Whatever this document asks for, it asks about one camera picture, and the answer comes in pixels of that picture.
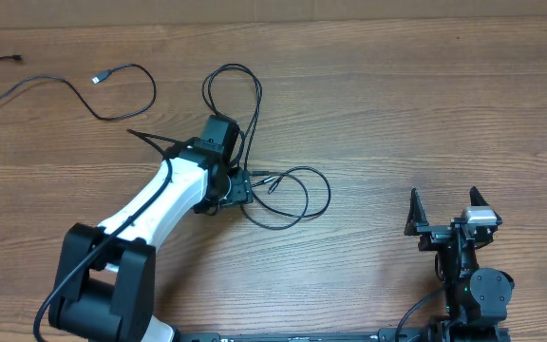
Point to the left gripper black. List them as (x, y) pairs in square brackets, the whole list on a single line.
[(241, 188)]

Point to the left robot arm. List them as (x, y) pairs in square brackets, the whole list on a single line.
[(104, 288)]

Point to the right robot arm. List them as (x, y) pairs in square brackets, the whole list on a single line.
[(476, 298)]

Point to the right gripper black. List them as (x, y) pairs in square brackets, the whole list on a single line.
[(433, 234)]

